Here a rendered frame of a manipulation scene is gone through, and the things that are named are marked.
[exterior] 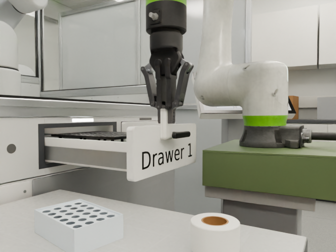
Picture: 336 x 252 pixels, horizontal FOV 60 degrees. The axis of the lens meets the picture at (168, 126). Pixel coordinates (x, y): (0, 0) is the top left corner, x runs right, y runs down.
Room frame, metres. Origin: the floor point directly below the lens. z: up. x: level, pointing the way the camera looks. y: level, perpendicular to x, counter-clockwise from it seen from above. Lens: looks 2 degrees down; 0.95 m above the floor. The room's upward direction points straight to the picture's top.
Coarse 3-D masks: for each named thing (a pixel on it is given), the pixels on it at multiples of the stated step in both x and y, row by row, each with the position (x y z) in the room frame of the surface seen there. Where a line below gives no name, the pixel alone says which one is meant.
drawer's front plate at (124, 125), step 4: (124, 124) 0.98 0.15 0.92; (128, 124) 1.00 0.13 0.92; (132, 124) 1.02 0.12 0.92; (136, 124) 1.04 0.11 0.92; (140, 124) 1.06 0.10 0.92; (144, 124) 1.08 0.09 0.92; (148, 124) 1.10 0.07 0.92; (152, 124) 1.12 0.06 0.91; (156, 124) 1.15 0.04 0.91; (124, 128) 0.98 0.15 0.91
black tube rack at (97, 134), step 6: (78, 132) 0.84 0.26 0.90; (84, 132) 0.84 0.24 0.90; (90, 132) 0.85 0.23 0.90; (96, 132) 0.85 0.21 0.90; (102, 132) 0.84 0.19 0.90; (108, 132) 0.84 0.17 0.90; (114, 132) 0.84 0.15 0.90; (120, 132) 0.85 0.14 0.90; (84, 138) 0.73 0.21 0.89; (96, 138) 0.70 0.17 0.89; (102, 138) 0.69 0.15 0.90
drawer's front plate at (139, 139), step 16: (128, 128) 0.58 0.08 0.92; (144, 128) 0.60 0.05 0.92; (176, 128) 0.72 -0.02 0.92; (192, 128) 0.80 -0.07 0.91; (128, 144) 0.58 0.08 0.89; (144, 144) 0.60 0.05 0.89; (160, 144) 0.66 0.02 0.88; (176, 144) 0.72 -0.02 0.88; (192, 144) 0.80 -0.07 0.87; (128, 160) 0.58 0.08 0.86; (144, 160) 0.60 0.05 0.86; (160, 160) 0.66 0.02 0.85; (176, 160) 0.72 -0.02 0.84; (192, 160) 0.80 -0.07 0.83; (128, 176) 0.58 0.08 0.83; (144, 176) 0.60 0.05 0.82
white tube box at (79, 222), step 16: (48, 208) 0.48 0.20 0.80; (64, 208) 0.48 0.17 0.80; (80, 208) 0.48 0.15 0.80; (96, 208) 0.48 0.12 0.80; (48, 224) 0.43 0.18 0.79; (64, 224) 0.40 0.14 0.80; (80, 224) 0.41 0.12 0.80; (96, 224) 0.41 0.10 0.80; (112, 224) 0.43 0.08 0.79; (48, 240) 0.43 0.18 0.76; (64, 240) 0.40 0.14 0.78; (80, 240) 0.39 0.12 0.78; (96, 240) 0.41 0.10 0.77; (112, 240) 0.43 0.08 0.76
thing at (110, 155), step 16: (48, 144) 0.73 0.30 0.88; (64, 144) 0.70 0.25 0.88; (80, 144) 0.67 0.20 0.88; (96, 144) 0.65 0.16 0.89; (112, 144) 0.62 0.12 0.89; (48, 160) 0.73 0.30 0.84; (64, 160) 0.70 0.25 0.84; (80, 160) 0.67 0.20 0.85; (96, 160) 0.64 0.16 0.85; (112, 160) 0.62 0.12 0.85
